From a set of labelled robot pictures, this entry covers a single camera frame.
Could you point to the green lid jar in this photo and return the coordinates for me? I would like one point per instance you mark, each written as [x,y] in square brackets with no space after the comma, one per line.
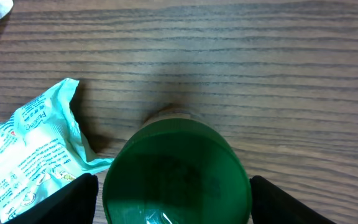
[176,169]

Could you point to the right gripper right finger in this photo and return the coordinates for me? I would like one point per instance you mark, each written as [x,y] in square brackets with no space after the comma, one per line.
[272,205]

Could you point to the teal wet wipes pack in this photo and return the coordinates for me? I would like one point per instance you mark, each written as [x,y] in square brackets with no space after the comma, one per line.
[42,150]

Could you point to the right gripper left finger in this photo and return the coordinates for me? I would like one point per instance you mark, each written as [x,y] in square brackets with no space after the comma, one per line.
[75,203]

